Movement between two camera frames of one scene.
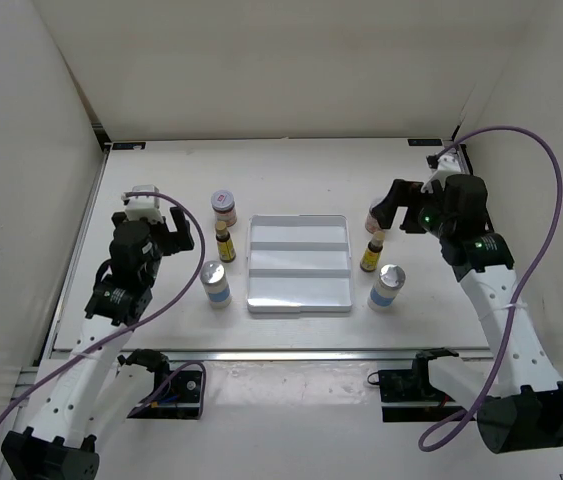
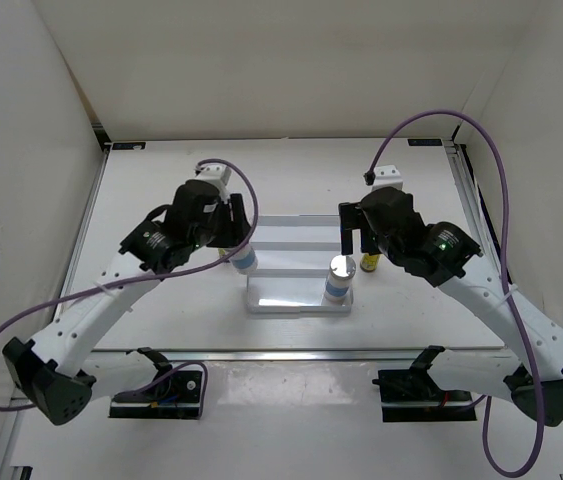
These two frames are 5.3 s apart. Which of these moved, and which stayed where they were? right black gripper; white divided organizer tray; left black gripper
Moved: right black gripper; left black gripper
Stayed: white divided organizer tray
